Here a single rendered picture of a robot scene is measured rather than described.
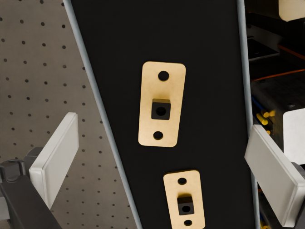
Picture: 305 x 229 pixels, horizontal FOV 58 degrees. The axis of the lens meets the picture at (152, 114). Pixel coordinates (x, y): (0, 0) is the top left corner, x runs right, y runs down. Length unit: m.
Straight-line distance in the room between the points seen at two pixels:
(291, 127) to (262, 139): 0.16
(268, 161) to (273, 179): 0.01
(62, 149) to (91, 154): 0.68
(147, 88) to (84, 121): 0.56
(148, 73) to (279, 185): 0.14
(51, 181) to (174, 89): 0.14
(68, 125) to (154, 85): 0.09
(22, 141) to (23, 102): 0.13
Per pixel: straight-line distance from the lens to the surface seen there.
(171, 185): 0.30
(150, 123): 0.26
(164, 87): 0.25
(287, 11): 0.35
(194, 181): 0.30
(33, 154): 0.18
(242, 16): 0.24
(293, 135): 0.37
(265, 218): 0.59
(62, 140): 0.18
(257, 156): 0.21
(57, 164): 0.17
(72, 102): 0.79
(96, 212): 0.99
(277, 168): 0.18
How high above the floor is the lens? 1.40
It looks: 65 degrees down
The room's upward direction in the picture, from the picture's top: 180 degrees clockwise
